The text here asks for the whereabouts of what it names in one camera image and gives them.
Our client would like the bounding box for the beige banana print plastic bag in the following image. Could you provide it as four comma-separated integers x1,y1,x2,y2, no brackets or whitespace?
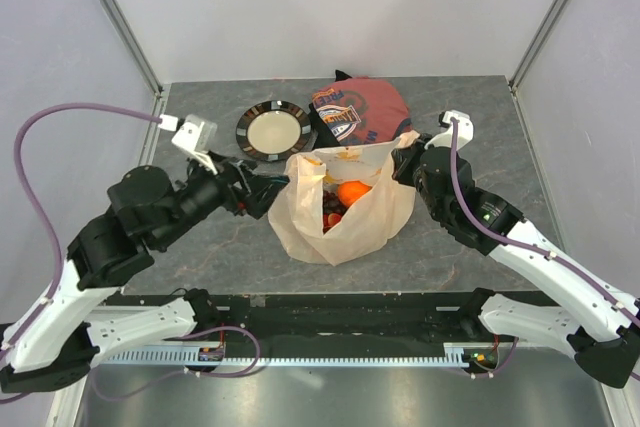
268,131,419,266

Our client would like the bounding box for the orange fruit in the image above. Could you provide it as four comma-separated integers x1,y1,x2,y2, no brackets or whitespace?
336,181,372,208

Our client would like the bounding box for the dark purple grape bunch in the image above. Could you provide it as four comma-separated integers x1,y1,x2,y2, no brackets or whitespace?
322,190,347,215

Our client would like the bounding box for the red cherry tomatoes cluster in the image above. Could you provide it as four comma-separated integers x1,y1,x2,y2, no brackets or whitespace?
323,212,342,234

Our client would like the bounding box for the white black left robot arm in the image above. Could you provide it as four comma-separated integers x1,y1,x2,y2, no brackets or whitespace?
1,156,289,395

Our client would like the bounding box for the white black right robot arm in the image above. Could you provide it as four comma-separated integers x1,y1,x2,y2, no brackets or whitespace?
392,135,639,388

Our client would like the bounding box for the black fruit plate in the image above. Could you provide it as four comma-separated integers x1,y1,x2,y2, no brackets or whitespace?
235,100,312,162

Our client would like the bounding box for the red printed folded t-shirt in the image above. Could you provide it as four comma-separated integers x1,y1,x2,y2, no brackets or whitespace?
319,71,413,147

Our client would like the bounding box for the black folded garment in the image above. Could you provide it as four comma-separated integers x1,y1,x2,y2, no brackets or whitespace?
308,86,340,149

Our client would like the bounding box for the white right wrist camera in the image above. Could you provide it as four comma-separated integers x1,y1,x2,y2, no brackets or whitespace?
426,110,474,151

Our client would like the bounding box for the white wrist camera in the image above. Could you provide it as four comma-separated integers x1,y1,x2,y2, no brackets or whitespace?
426,110,474,151
159,114,218,174

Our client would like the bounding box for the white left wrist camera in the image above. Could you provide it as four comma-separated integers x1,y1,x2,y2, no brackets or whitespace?
159,114,218,174

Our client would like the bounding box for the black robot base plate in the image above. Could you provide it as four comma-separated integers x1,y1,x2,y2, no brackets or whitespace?
107,288,508,356

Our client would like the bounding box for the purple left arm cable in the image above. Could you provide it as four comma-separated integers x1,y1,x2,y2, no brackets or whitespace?
0,102,174,406

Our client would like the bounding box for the grey slotted cable duct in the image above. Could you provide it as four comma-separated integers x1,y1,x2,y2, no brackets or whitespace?
103,344,499,368

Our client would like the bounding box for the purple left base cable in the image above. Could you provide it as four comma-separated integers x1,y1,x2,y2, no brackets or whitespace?
89,325,262,401

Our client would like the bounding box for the right aluminium frame post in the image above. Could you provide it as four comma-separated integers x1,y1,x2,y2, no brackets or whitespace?
508,0,571,94

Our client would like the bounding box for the aluminium frame post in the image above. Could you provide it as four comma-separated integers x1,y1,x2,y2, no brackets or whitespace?
99,0,164,97
508,0,571,94

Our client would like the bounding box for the left aluminium frame post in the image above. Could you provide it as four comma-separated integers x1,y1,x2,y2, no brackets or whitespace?
99,0,164,97

